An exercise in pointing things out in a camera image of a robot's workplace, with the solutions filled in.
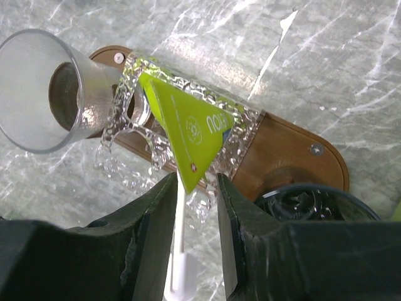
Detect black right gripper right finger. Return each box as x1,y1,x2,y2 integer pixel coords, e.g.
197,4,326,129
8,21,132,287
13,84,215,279
217,174,400,300

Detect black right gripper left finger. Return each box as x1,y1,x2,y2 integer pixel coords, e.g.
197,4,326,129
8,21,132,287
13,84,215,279
1,173,177,300

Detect dark glass cup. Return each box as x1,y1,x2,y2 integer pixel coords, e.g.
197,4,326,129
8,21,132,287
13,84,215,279
254,183,380,221

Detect clear textured plastic holder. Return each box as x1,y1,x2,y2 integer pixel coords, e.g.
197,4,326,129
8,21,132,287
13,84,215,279
96,53,264,223

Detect frosted clear glass cup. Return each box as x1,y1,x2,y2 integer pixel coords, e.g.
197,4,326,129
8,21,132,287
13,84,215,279
1,29,122,154

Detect brown wooden tray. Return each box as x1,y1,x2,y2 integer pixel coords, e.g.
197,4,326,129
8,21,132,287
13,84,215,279
88,46,351,201

